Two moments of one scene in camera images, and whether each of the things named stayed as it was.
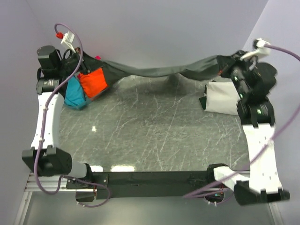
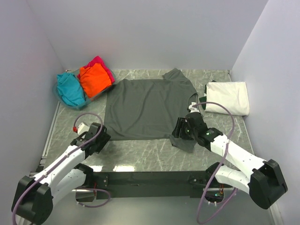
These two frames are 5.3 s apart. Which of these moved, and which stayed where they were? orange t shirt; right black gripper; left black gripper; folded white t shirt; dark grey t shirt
Moved: left black gripper; right black gripper; dark grey t shirt
Stayed: orange t shirt; folded white t shirt
